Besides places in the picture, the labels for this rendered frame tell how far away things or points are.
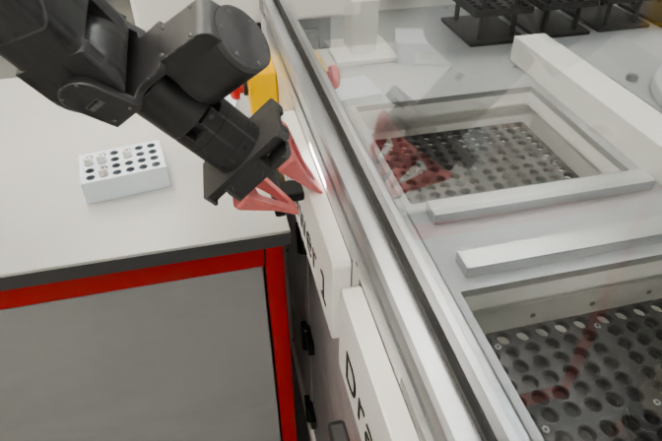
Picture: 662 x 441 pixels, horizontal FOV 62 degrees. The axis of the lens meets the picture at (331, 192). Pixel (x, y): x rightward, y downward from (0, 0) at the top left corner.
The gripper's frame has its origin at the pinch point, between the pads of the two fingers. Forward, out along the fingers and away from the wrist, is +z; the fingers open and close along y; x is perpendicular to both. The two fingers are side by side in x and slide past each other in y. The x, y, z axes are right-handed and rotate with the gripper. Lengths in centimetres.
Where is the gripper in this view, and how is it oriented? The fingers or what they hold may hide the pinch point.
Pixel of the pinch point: (303, 196)
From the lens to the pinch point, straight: 57.5
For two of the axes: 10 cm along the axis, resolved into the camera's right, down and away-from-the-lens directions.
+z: 6.5, 5.1, 5.6
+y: 7.3, -6.2, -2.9
